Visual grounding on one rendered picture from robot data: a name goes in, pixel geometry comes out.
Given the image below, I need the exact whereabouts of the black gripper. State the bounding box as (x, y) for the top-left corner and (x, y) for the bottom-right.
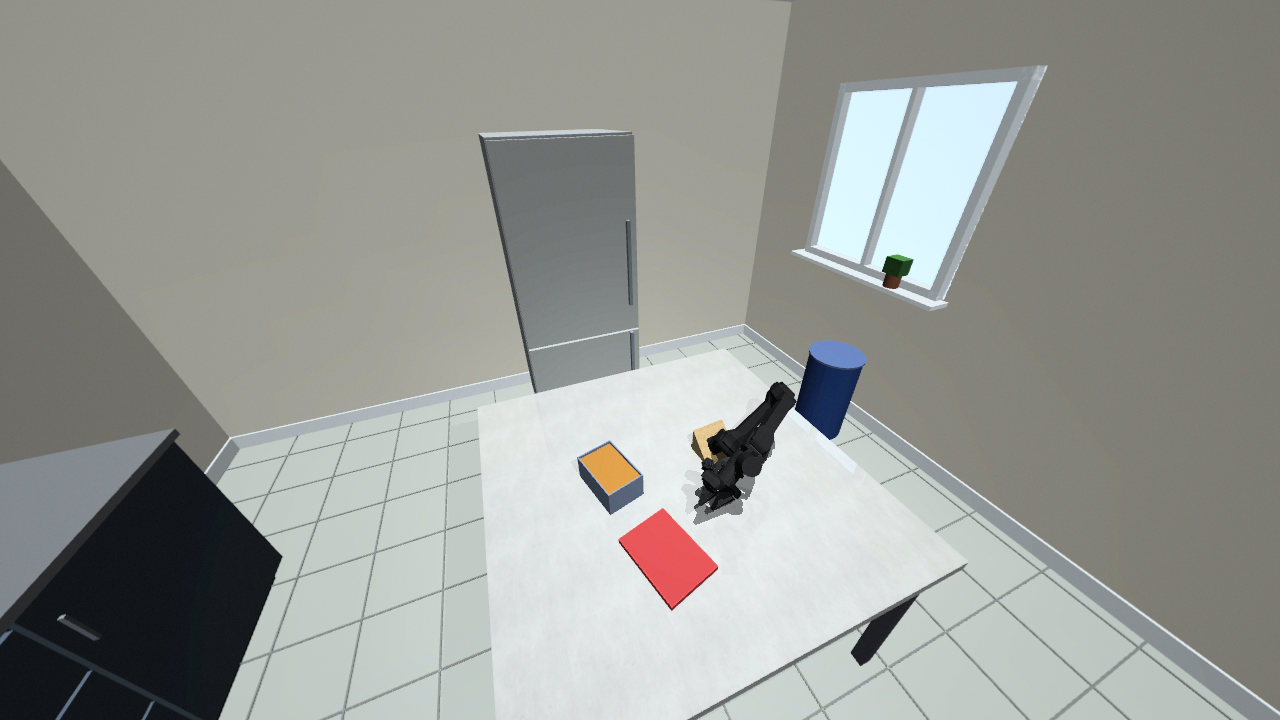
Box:
(698, 460), (742, 511)

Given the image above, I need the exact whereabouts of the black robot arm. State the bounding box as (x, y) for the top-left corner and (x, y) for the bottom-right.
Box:
(701, 382), (796, 477)

